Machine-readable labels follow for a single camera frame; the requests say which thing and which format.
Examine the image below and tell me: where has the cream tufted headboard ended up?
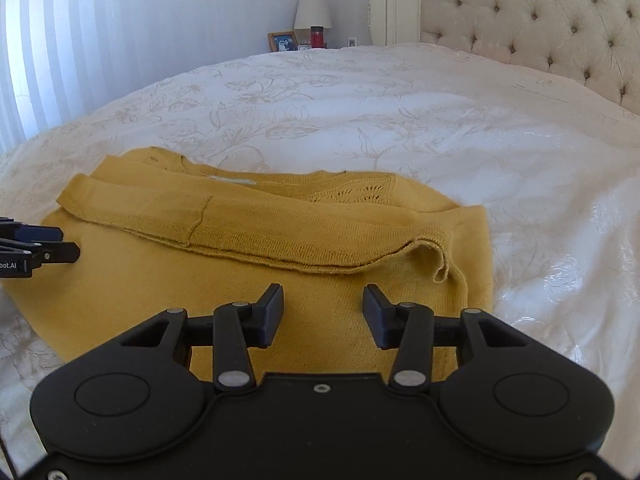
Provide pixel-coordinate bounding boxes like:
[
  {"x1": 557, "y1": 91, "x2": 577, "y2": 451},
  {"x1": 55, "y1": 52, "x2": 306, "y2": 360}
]
[{"x1": 369, "y1": 0, "x2": 639, "y2": 113}]

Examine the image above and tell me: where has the wooden picture frame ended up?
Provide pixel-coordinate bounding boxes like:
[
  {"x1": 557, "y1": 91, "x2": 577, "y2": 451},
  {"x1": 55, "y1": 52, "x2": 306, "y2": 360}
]
[{"x1": 268, "y1": 30, "x2": 298, "y2": 52}]

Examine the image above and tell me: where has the white floral bedspread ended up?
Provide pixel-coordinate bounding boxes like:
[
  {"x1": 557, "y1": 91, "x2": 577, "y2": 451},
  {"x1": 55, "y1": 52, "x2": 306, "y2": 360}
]
[{"x1": 1, "y1": 44, "x2": 639, "y2": 476}]

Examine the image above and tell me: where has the black cable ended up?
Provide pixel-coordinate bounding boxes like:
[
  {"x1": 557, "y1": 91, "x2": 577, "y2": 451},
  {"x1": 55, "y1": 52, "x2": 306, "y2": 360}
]
[{"x1": 0, "y1": 433, "x2": 19, "y2": 478}]

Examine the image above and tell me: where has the white table lamp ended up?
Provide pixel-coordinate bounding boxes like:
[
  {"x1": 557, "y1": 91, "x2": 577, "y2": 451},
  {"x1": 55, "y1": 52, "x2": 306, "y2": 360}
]
[{"x1": 293, "y1": 0, "x2": 332, "y2": 30}]

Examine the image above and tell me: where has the mustard yellow knit sweater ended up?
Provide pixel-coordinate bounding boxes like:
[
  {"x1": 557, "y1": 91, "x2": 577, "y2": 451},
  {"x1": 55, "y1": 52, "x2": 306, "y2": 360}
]
[{"x1": 2, "y1": 148, "x2": 494, "y2": 374}]

